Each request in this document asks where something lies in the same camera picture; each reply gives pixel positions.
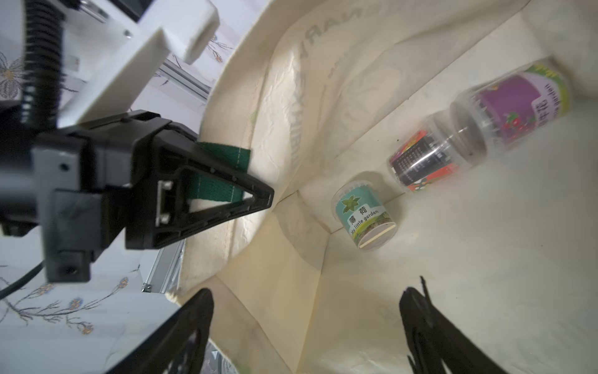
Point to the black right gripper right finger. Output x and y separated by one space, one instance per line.
436 344

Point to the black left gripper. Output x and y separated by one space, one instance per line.
85 175

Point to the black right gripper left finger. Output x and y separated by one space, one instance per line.
178 345

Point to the teal label seed jar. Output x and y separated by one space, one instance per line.
357 207

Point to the dark multicolour label jar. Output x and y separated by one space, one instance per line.
435 151

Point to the purple label clear jar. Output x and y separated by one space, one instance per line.
493 117

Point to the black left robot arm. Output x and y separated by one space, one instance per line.
46 88

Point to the cream canvas tote bag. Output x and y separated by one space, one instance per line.
322 93

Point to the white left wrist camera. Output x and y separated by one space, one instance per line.
117 56

